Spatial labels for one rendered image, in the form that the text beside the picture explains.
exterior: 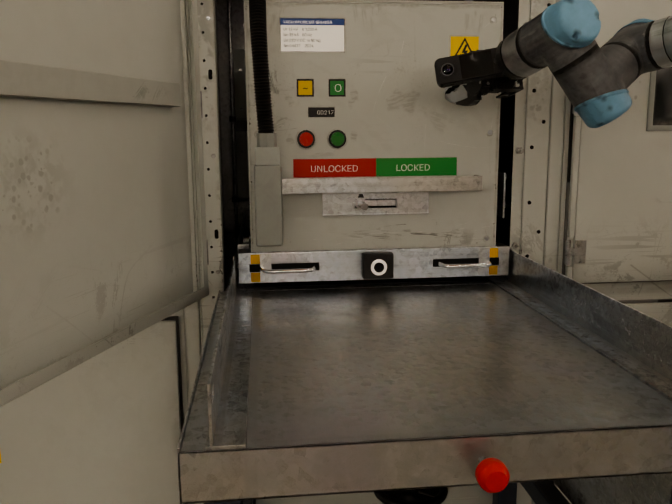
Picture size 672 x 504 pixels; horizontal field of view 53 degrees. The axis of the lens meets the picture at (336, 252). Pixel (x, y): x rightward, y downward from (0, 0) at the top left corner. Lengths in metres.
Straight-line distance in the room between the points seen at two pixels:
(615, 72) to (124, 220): 0.79
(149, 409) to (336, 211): 0.54
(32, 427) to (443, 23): 1.11
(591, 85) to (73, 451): 1.15
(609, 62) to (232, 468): 0.79
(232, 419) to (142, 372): 0.65
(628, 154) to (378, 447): 0.94
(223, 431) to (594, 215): 0.96
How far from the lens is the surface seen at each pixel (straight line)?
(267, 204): 1.20
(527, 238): 1.44
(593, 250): 1.48
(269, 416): 0.78
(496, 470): 0.71
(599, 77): 1.10
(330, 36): 1.33
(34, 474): 1.53
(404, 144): 1.34
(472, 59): 1.20
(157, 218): 1.23
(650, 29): 1.19
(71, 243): 1.03
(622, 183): 1.49
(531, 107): 1.42
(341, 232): 1.33
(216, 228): 1.33
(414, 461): 0.73
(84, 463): 1.49
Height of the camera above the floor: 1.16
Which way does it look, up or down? 10 degrees down
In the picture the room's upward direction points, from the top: straight up
